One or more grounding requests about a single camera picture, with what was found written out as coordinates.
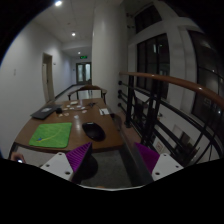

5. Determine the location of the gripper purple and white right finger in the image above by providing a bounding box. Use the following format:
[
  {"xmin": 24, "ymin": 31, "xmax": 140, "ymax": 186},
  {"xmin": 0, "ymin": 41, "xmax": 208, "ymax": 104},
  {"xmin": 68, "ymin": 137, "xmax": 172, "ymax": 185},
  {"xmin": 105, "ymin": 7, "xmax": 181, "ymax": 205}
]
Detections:
[{"xmin": 134, "ymin": 143, "xmax": 182, "ymax": 181}]

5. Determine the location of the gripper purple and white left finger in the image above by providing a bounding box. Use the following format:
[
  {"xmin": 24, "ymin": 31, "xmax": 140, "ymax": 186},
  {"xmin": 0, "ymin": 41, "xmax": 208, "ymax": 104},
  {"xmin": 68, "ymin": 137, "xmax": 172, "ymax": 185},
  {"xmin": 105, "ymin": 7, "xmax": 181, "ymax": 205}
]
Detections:
[{"xmin": 41, "ymin": 142, "xmax": 92, "ymax": 181}]

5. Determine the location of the green mouse pad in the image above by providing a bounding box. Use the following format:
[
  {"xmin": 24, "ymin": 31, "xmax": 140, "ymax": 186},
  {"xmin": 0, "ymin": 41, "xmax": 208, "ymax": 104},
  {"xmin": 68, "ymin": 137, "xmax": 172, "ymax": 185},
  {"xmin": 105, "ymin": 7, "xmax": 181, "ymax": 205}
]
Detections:
[{"xmin": 29, "ymin": 122, "xmax": 72, "ymax": 148}]

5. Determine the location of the black computer mouse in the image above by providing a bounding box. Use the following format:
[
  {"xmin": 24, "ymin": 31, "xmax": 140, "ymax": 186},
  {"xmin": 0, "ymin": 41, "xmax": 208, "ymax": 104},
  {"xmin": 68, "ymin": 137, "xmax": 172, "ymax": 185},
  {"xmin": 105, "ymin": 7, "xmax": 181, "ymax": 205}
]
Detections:
[{"xmin": 82, "ymin": 122, "xmax": 106, "ymax": 141}]

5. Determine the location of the wooden and black stair railing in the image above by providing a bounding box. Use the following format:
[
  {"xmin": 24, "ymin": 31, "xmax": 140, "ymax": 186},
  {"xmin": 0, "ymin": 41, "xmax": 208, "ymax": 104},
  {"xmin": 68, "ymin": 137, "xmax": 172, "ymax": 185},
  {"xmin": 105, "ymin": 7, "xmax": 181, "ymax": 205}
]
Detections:
[{"xmin": 118, "ymin": 72, "xmax": 224, "ymax": 165}]

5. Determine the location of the black laptop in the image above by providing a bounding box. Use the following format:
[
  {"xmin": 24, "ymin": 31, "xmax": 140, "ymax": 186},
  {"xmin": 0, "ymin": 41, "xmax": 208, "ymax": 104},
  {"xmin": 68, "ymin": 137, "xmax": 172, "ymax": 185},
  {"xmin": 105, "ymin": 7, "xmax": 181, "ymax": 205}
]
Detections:
[{"xmin": 31, "ymin": 105, "xmax": 59, "ymax": 120}]

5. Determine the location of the white paper booklet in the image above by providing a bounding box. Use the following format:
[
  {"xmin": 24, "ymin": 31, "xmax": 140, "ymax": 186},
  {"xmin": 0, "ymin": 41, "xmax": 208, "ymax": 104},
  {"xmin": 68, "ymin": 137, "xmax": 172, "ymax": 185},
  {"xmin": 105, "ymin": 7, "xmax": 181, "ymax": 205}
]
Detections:
[{"xmin": 99, "ymin": 108, "xmax": 110, "ymax": 115}]

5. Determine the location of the wooden chair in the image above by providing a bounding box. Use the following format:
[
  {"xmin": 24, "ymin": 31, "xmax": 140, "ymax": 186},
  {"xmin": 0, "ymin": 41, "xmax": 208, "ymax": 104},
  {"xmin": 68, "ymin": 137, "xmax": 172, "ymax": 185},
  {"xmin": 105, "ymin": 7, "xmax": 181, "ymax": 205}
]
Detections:
[{"xmin": 67, "ymin": 84, "xmax": 107, "ymax": 100}]

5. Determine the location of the glass double door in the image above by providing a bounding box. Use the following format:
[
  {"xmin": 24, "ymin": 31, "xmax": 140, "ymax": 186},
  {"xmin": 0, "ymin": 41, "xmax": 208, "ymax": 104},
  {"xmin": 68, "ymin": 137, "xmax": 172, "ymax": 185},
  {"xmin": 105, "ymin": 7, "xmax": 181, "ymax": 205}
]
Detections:
[{"xmin": 76, "ymin": 63, "xmax": 92, "ymax": 84}]

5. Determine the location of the green exit sign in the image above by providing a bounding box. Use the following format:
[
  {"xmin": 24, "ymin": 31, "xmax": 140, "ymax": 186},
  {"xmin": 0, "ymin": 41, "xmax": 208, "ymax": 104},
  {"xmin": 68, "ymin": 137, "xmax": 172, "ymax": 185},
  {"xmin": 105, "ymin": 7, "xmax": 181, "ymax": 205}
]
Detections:
[{"xmin": 79, "ymin": 55, "xmax": 88, "ymax": 59}]

